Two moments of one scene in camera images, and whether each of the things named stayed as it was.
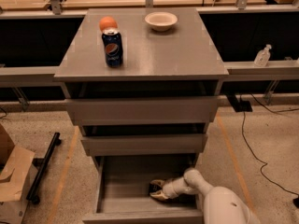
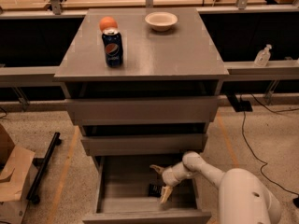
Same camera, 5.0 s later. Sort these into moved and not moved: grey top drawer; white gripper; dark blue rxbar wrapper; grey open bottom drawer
Moved: white gripper
Not moved: grey open bottom drawer; grey top drawer; dark blue rxbar wrapper
